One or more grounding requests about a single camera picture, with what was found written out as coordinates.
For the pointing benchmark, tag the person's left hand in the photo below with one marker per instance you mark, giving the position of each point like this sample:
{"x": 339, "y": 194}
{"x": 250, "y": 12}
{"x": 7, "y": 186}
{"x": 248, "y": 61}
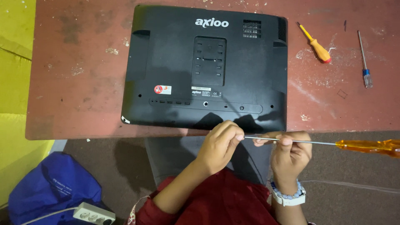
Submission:
{"x": 215, "y": 150}

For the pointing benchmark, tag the person's right hand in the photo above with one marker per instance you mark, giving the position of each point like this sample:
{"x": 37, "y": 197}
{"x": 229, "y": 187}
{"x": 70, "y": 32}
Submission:
{"x": 290, "y": 162}

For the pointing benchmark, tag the person's left fingers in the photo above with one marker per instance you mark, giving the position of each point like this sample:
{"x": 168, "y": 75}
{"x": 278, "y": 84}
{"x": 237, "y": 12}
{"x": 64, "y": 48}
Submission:
{"x": 229, "y": 131}

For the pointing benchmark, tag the person's grey trousers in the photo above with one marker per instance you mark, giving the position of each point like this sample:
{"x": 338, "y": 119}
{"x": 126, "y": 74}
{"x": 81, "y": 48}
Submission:
{"x": 170, "y": 156}

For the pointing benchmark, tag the person's red shirt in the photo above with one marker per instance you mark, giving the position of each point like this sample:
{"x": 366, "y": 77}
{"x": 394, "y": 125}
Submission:
{"x": 218, "y": 200}

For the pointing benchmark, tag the black all-in-one computer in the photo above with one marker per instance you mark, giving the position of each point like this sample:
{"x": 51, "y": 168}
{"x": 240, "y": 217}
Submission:
{"x": 175, "y": 62}

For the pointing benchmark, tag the white wrist watch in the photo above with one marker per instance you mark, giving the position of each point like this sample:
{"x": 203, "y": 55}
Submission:
{"x": 290, "y": 200}

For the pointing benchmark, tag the white power strip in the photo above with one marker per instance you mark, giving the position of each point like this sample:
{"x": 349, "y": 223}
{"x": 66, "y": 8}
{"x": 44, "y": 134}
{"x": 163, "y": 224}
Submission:
{"x": 93, "y": 214}

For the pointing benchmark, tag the blue fabric bag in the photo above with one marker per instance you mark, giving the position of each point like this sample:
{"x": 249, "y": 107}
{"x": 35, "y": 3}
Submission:
{"x": 53, "y": 187}

